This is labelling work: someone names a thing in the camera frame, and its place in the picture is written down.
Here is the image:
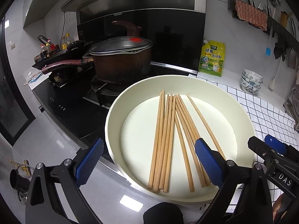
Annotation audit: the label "stacked patterned ceramic bowls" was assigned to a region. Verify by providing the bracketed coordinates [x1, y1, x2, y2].
[240, 69, 263, 95]

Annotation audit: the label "orange wavy dishcloth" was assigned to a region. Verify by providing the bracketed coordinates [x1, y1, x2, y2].
[235, 0, 268, 31]

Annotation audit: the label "condiment bottles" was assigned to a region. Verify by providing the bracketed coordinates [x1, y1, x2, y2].
[36, 33, 80, 59]

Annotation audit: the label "steel dish rack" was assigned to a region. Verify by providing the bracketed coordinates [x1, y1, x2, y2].
[283, 85, 299, 131]

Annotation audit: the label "yellow green seasoning pouch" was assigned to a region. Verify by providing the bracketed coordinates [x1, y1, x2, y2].
[198, 41, 226, 77]

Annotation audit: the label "black hanging rag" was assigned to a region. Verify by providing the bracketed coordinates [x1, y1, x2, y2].
[274, 40, 289, 62]

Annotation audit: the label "white hanging brush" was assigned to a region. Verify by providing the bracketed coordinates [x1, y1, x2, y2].
[268, 58, 283, 91]

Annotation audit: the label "black gas stove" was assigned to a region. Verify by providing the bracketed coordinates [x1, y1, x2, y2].
[32, 65, 195, 166]

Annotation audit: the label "black wall rail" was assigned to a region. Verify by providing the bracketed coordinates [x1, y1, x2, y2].
[227, 0, 299, 52]

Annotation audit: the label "black range hood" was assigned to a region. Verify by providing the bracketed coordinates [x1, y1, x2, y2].
[61, 0, 206, 73]

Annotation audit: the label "person's right hand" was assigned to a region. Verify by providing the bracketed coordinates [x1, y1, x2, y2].
[273, 194, 291, 223]

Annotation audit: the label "cream round basin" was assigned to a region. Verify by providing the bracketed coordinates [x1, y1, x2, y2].
[105, 75, 255, 204]

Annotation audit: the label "wooden chopstick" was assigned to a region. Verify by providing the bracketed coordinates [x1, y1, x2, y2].
[163, 95, 176, 193]
[175, 114, 195, 192]
[162, 94, 172, 189]
[187, 94, 226, 159]
[158, 95, 170, 189]
[153, 90, 165, 192]
[176, 95, 211, 188]
[176, 95, 200, 145]
[147, 90, 164, 189]
[175, 96, 206, 188]

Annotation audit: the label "steel kettle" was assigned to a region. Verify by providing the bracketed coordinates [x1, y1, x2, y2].
[16, 187, 28, 205]

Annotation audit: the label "brown pot with lid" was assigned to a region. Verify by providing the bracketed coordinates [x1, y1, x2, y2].
[89, 36, 152, 83]

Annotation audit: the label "red handled frying pan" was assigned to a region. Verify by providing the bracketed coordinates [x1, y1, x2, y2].
[41, 58, 93, 74]

